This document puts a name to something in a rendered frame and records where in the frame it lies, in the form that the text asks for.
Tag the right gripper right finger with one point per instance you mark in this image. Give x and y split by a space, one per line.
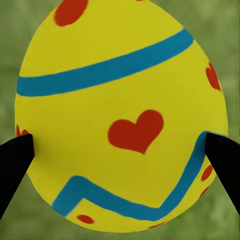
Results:
224 156

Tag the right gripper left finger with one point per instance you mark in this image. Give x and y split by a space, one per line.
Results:
16 156

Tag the easter egg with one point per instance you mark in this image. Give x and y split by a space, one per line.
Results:
118 97

